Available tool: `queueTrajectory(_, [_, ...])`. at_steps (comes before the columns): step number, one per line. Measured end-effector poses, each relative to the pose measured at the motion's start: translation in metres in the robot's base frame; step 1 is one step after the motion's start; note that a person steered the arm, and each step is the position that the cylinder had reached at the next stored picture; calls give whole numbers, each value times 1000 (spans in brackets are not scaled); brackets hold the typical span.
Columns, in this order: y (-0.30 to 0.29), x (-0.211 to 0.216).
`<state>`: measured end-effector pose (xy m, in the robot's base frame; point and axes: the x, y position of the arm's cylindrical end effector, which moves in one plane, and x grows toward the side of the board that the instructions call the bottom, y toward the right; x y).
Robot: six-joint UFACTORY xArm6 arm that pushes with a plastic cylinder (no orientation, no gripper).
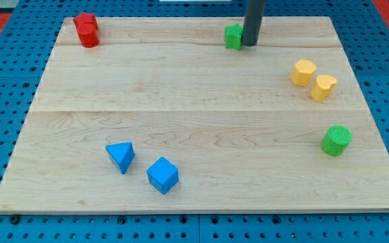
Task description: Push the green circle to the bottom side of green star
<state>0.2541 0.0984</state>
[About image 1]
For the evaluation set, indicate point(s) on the red star block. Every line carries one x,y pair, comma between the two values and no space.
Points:
86,18

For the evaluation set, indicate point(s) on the blue triangle block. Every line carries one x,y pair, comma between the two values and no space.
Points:
121,155

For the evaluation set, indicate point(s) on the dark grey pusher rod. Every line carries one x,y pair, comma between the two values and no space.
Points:
252,22

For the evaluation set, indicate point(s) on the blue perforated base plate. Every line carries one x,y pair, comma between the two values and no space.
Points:
25,45

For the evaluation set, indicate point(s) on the yellow hexagon block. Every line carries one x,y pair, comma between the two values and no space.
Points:
302,72

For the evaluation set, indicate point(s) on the light wooden board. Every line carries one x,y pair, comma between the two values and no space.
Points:
244,138

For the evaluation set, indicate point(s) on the yellow heart block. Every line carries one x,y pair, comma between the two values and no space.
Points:
323,87

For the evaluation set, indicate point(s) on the blue cube block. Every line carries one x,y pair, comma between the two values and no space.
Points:
163,175

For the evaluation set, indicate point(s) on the green star block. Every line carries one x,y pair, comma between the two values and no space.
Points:
233,36

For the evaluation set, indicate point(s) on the green cylinder block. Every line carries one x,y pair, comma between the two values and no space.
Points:
336,140

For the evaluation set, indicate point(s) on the red cylinder block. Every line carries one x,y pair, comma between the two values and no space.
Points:
87,34

